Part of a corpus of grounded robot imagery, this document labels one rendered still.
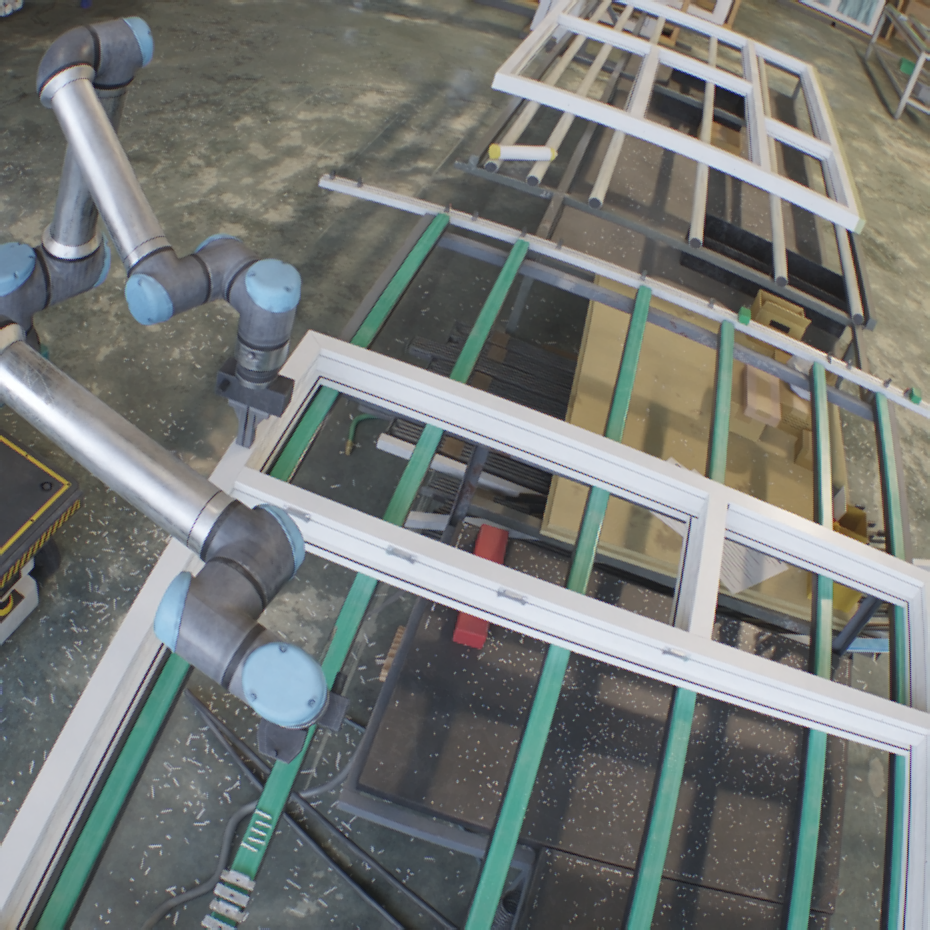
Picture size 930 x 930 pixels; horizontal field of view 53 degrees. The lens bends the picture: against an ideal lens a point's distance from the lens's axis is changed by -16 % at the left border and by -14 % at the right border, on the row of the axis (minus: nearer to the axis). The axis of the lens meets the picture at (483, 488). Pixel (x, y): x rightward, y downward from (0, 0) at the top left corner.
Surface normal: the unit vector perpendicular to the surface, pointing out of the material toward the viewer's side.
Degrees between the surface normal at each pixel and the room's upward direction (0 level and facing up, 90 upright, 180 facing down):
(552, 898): 0
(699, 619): 0
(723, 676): 90
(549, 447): 90
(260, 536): 6
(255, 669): 33
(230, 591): 22
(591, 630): 90
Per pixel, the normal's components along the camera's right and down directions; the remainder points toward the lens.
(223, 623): 0.29, -0.54
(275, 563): 0.80, -0.18
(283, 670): 0.18, -0.22
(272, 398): -0.24, 0.62
